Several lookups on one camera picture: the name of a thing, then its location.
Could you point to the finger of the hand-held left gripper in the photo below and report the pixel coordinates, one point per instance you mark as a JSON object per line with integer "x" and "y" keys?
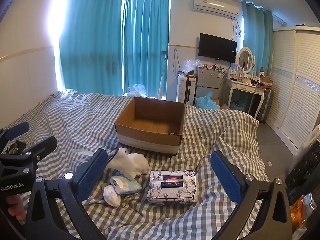
{"x": 45, "y": 145}
{"x": 17, "y": 130}

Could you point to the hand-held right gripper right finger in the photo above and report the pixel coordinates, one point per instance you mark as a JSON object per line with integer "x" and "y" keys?
{"x": 225, "y": 177}

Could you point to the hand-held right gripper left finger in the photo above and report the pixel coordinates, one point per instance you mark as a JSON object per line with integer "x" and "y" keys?
{"x": 92, "y": 176}

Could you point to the small teal tissue pack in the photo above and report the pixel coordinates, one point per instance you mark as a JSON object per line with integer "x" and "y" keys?
{"x": 126, "y": 185}

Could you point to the white sock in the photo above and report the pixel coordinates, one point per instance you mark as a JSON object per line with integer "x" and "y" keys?
{"x": 127, "y": 163}

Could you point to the floral tissue pack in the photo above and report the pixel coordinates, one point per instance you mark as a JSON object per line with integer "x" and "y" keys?
{"x": 172, "y": 186}

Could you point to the brown cardboard box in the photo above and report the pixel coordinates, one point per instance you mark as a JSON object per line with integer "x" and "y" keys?
{"x": 150, "y": 141}

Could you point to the person's left hand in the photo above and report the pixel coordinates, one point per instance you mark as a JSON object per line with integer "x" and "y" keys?
{"x": 15, "y": 205}

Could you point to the grey checked blanket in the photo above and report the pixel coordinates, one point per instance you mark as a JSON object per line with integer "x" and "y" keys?
{"x": 75, "y": 120}

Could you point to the teal basket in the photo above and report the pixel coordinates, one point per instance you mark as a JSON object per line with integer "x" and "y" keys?
{"x": 237, "y": 104}

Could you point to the blue bubble wrap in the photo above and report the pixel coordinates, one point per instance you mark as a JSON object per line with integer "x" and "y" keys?
{"x": 206, "y": 102}

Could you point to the dark printed bag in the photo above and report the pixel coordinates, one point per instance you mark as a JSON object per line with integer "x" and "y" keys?
{"x": 306, "y": 170}

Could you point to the dark suitcase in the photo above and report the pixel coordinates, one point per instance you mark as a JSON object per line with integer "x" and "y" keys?
{"x": 265, "y": 105}

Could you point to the orange snack packet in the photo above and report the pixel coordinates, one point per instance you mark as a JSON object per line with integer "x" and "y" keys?
{"x": 303, "y": 210}

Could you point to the white dressing table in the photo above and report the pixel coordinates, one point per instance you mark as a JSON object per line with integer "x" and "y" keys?
{"x": 243, "y": 87}

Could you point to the white suitcase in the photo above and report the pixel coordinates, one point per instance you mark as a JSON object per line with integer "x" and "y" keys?
{"x": 185, "y": 90}

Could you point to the white plastic bag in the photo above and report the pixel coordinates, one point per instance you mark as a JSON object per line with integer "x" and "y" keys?
{"x": 137, "y": 90}

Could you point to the small grey fridge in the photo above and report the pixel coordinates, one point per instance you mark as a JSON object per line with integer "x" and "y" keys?
{"x": 208, "y": 80}

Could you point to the brown cardboard tray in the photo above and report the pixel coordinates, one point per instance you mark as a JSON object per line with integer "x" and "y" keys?
{"x": 265, "y": 79}

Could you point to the wide teal curtain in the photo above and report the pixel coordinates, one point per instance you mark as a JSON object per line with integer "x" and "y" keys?
{"x": 90, "y": 42}

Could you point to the white slatted wardrobe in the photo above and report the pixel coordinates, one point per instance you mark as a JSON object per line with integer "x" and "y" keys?
{"x": 292, "y": 85}

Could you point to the clear plastic bag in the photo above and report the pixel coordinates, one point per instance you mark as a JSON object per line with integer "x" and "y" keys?
{"x": 188, "y": 66}

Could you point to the oval white mirror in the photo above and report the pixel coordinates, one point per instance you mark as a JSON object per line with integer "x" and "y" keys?
{"x": 245, "y": 60}

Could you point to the black television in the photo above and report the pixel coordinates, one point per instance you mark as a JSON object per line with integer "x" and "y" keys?
{"x": 217, "y": 47}

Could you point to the narrow teal curtain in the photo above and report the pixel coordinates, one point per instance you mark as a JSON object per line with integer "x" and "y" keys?
{"x": 257, "y": 42}

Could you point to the white air conditioner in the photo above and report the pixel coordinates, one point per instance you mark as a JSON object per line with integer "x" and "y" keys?
{"x": 215, "y": 6}

